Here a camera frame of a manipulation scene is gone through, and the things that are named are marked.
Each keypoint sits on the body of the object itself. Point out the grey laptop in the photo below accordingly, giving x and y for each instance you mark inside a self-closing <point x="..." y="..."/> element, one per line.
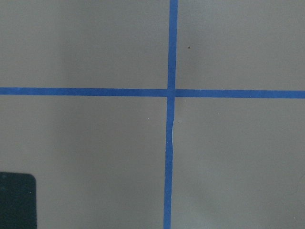
<point x="18" y="201"/>

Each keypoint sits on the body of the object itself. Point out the blue tape line lengthwise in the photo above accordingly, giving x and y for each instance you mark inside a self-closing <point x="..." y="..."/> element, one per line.
<point x="170" y="113"/>

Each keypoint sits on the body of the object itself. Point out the blue tape line crosswise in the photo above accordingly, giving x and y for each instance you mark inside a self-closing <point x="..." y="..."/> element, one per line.
<point x="192" y="93"/>

